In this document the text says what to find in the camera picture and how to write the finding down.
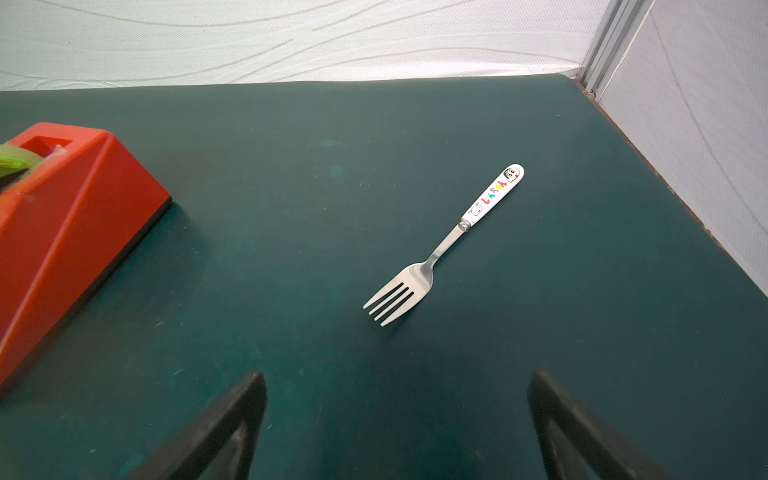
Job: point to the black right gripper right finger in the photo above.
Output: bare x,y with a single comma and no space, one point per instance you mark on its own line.
573,440

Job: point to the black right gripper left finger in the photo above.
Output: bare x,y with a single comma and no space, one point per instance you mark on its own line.
220,443

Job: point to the red tape dispenser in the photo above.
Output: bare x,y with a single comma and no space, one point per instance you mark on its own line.
78,210

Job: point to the green tape roll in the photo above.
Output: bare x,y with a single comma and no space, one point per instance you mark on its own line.
15,162

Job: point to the fork with white handle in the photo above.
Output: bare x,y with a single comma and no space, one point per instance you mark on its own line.
414,282

